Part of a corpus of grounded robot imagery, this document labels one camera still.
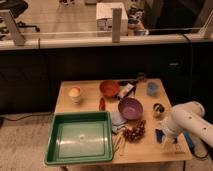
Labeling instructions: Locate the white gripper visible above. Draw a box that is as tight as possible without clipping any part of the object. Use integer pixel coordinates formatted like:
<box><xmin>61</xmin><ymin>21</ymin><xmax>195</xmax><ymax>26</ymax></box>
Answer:
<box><xmin>162</xmin><ymin>119</ymin><xmax>177</xmax><ymax>152</ymax></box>

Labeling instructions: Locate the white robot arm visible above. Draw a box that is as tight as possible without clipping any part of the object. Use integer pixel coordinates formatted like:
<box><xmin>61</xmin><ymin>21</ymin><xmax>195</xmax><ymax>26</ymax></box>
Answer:
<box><xmin>161</xmin><ymin>101</ymin><xmax>213</xmax><ymax>148</ymax></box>

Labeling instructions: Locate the green plastic tray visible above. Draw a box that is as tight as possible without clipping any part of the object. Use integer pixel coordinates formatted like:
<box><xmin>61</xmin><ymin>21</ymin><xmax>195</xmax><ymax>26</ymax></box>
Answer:
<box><xmin>45</xmin><ymin>111</ymin><xmax>114</xmax><ymax>166</ymax></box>

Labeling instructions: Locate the blue tool on table edge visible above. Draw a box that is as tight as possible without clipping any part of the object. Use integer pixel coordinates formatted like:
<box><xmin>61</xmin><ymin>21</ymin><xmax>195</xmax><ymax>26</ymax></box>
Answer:
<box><xmin>183</xmin><ymin>132</ymin><xmax>195</xmax><ymax>149</ymax></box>

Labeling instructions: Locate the brown grape bunch toy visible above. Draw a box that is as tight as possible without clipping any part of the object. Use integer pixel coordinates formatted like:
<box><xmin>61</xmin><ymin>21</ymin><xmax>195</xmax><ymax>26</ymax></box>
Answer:
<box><xmin>123</xmin><ymin>120</ymin><xmax>146</xmax><ymax>143</ymax></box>

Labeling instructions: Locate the black white ball toy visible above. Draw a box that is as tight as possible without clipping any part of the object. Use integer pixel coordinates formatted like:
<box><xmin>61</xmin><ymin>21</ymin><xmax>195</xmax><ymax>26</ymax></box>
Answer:
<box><xmin>153</xmin><ymin>103</ymin><xmax>165</xmax><ymax>117</ymax></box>

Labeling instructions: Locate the wooden table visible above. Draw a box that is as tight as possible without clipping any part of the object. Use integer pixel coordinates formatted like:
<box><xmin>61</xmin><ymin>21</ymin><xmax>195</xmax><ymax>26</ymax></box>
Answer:
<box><xmin>55</xmin><ymin>79</ymin><xmax>192</xmax><ymax>164</ymax></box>

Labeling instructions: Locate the purple bowl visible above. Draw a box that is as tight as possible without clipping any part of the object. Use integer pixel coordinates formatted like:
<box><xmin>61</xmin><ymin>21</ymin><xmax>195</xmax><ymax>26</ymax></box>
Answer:
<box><xmin>118</xmin><ymin>97</ymin><xmax>143</xmax><ymax>120</ymax></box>

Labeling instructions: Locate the yellow banana toy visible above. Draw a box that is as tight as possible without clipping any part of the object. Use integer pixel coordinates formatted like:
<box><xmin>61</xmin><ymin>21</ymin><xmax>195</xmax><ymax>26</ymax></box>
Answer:
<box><xmin>113</xmin><ymin>132</ymin><xmax>126</xmax><ymax>156</ymax></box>

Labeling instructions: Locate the small blue cup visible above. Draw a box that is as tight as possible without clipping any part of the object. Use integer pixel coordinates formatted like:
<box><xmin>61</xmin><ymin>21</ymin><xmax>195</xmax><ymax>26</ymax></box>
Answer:
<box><xmin>147</xmin><ymin>82</ymin><xmax>158</xmax><ymax>96</ymax></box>

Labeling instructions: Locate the black and white packet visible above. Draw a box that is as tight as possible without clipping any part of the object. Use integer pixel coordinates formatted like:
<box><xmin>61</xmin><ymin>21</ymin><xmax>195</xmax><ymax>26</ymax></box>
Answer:
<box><xmin>118</xmin><ymin>83</ymin><xmax>134</xmax><ymax>99</ymax></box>

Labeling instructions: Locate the small dark jar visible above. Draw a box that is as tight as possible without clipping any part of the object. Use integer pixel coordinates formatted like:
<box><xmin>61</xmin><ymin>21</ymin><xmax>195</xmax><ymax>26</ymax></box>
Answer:
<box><xmin>137</xmin><ymin>72</ymin><xmax>146</xmax><ymax>82</ymax></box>

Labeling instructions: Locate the red toy pepper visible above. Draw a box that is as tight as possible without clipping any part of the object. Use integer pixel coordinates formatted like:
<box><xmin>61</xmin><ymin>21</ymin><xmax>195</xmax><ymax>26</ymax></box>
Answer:
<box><xmin>99</xmin><ymin>98</ymin><xmax>106</xmax><ymax>111</ymax></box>

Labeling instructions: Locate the orange bowl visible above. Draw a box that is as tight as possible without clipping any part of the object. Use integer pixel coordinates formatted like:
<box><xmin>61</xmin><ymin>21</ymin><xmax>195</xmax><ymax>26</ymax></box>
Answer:
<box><xmin>99</xmin><ymin>80</ymin><xmax>120</xmax><ymax>98</ymax></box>

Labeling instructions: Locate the white cup with yellow inside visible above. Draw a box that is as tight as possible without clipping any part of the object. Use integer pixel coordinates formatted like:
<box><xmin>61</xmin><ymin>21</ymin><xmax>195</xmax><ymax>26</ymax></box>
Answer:
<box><xmin>68</xmin><ymin>86</ymin><xmax>81</xmax><ymax>103</ymax></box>

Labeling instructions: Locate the white cardboard box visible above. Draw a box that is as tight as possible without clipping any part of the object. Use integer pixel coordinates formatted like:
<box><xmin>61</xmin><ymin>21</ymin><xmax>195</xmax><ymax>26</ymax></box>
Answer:
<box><xmin>96</xmin><ymin>2</ymin><xmax>128</xmax><ymax>35</ymax></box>

